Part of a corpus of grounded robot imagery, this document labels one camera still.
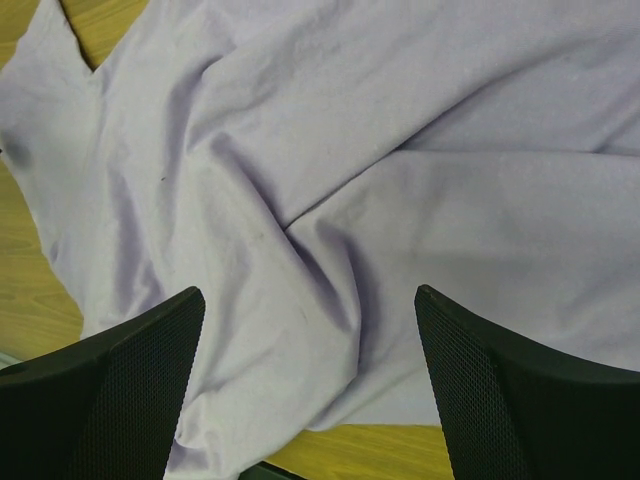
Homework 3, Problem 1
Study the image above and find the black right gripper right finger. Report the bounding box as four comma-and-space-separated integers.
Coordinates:
414, 285, 639, 479

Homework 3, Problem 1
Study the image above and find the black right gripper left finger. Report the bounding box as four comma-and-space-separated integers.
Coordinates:
1, 287, 205, 479

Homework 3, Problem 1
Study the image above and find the lavender t shirt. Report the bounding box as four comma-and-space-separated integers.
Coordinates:
1, 1, 639, 479

